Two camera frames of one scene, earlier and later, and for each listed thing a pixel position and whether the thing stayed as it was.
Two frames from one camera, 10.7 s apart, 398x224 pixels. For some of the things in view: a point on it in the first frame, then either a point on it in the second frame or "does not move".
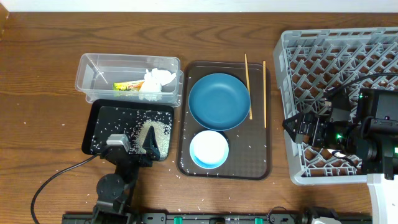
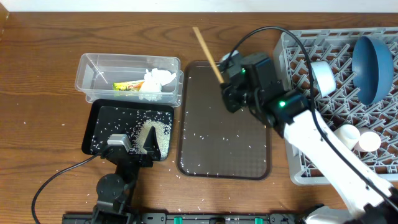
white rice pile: x=162 y=135 does not move
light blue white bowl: x=209 y=149 → x=324 y=77
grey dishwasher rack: x=309 y=62 does not move
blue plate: x=219 y=102 → x=372 y=69
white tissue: x=151 y=88 does not move
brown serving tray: x=249 y=142 does not move
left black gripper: x=148 y=159 does not move
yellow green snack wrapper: x=130 y=86 does not move
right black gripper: x=308 y=129 → x=232 y=90
